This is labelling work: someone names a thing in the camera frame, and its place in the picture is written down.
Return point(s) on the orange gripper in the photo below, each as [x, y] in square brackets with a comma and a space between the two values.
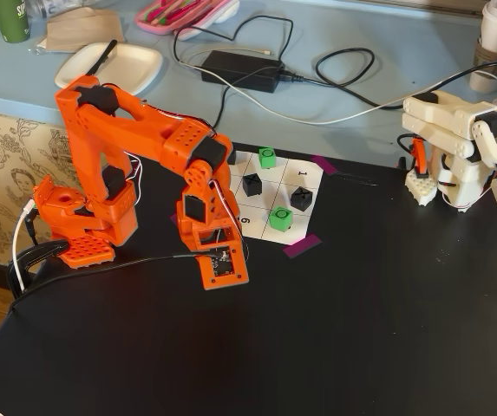
[186, 237]

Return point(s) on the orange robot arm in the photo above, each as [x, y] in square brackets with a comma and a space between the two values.
[87, 130]

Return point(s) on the black cube with X mark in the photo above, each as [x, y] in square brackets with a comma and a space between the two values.
[302, 200]
[252, 185]

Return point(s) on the dark red cube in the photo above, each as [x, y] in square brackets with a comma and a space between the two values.
[302, 247]

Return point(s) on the white paper grid sheet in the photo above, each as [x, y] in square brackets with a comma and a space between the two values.
[293, 175]

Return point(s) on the magenta tape strip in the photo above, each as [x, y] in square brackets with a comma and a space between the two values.
[324, 164]
[174, 218]

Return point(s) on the black power adapter brick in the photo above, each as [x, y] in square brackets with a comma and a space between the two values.
[241, 71]

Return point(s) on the black table clamp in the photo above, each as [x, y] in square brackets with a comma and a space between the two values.
[40, 255]

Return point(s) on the white square plate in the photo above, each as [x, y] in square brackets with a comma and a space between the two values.
[131, 65]

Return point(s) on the white pink-rimmed case lid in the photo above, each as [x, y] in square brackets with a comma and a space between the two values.
[213, 24]

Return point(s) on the black plastic fork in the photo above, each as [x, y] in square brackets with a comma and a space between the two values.
[102, 56]

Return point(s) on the pink pencil case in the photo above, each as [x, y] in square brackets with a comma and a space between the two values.
[174, 13]

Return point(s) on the brown paper napkin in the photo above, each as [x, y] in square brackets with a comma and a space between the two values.
[87, 30]

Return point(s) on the green paper cup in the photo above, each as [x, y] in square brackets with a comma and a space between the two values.
[14, 21]

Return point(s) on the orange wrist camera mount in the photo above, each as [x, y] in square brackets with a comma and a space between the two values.
[226, 275]

